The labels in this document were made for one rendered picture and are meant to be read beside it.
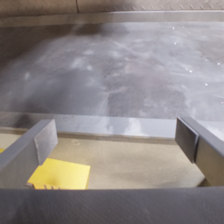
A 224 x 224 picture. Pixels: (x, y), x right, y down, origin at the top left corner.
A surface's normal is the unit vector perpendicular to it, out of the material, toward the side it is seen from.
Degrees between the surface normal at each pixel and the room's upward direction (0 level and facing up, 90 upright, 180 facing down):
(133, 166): 0
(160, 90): 90
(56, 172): 90
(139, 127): 90
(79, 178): 90
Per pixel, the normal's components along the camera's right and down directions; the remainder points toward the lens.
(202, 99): -0.05, -0.75
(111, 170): -0.12, 0.66
